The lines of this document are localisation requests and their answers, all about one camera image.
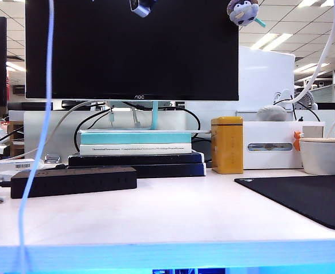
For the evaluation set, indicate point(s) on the small metal clip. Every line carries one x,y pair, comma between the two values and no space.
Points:
52,158

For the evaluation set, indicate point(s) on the pale ceramic mug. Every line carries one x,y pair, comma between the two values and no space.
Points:
321,160

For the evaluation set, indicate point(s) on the silver monitor stand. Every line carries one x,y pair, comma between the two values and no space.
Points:
155,117

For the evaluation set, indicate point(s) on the small white desk fan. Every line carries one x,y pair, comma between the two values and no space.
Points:
305,101

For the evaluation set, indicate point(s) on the grey round cushion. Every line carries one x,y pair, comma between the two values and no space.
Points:
271,114

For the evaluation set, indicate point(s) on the white box with barcode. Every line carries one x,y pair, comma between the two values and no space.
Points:
1,165

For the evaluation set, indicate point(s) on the small orange cat figurine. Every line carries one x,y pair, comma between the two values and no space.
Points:
297,141

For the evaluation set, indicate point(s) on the grey penguin plush toy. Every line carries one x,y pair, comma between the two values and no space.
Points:
241,12

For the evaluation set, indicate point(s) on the black Corsair mouse pad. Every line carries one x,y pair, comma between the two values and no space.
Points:
304,199

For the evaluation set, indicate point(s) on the white desk divider panel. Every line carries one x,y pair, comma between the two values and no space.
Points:
327,115
33,128

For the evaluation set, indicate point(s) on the black power strip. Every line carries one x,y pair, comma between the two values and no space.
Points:
84,182

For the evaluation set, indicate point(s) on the teal book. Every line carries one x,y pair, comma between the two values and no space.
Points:
133,138

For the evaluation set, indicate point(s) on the white book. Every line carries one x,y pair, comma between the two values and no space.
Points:
144,152

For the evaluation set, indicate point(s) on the round wooden mug lid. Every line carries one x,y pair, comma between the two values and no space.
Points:
321,140

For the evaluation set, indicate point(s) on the white tissue box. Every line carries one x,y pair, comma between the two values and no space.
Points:
270,160

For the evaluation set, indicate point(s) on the yellow rectangular tin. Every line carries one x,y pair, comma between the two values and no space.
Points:
227,148

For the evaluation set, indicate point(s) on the black AOC monitor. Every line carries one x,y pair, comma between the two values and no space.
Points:
98,62

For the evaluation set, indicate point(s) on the tall white partition board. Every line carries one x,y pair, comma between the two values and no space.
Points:
264,80

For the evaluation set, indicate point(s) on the black stacked books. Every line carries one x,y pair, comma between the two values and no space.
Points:
155,158

